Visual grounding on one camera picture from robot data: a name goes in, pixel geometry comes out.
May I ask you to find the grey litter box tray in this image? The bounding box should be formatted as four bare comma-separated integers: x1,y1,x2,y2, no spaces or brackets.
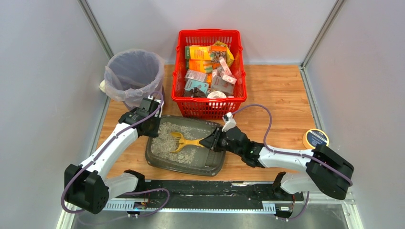
145,115,225,177

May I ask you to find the yellow litter scoop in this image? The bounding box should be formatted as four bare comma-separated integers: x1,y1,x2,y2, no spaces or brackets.
170,132,204,153

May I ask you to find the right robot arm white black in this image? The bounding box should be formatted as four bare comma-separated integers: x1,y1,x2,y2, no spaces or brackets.
199,127,354,200

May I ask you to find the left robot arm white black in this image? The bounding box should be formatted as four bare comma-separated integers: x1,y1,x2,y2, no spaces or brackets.
61,96,164,214

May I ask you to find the teal sponge box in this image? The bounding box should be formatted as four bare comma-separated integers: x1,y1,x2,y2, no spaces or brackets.
184,79,209,94

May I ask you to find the grey pink box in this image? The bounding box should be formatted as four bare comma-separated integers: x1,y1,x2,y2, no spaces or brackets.
184,69,208,83

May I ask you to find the orange box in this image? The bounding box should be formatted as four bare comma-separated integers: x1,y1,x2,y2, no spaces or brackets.
185,45,212,61
186,60,213,73

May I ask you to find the orange box top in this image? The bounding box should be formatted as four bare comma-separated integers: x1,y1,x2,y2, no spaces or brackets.
185,45,212,61

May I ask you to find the white tape roll in basket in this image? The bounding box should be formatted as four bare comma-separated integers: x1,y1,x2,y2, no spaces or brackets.
207,91,227,99

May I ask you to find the dark brown cloth in basket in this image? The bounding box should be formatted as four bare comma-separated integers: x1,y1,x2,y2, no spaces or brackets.
183,87,206,98

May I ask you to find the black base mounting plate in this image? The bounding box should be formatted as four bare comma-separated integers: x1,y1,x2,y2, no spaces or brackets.
126,180,305,218

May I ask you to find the purple trash bin with bag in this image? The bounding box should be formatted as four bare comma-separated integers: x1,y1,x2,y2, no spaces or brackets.
99,49,165,110

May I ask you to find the red plastic basket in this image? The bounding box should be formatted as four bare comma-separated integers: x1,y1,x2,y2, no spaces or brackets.
171,29,247,119

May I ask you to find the yellow snack bag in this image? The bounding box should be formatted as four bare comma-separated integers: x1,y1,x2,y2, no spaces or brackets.
214,41,234,67

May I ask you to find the yellow tape roll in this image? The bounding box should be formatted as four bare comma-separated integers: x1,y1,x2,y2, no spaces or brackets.
302,128,330,149

